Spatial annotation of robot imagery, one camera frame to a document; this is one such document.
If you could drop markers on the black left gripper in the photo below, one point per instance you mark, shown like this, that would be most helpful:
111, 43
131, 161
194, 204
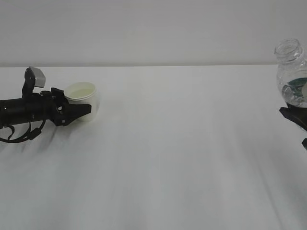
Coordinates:
52, 105

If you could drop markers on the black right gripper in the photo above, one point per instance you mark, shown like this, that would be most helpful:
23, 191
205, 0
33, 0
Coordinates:
298, 116

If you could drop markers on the white paper cup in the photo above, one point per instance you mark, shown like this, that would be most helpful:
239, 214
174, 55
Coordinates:
83, 93

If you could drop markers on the clear green-label water bottle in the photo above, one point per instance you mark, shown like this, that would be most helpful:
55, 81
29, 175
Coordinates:
291, 77

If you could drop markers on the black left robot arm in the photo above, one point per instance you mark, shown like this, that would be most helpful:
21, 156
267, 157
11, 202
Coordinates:
15, 111

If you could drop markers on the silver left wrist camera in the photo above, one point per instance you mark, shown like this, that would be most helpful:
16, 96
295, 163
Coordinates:
33, 77

